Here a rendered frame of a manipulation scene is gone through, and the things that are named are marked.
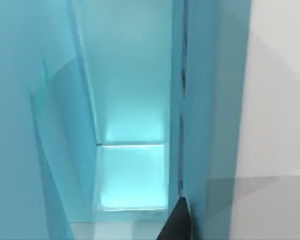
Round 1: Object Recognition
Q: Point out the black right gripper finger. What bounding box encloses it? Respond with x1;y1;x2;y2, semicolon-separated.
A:
155;196;193;240

